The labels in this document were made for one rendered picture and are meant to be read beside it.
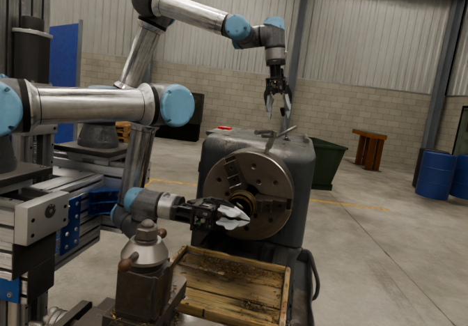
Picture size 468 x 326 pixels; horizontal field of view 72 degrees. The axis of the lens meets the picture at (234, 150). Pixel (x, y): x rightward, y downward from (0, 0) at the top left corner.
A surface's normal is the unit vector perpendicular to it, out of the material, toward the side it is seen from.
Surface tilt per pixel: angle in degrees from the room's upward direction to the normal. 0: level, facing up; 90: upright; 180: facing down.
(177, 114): 90
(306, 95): 90
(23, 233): 90
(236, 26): 90
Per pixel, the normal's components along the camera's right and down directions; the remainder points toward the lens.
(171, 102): 0.74, 0.19
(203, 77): -0.03, 0.14
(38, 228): 0.98, 0.15
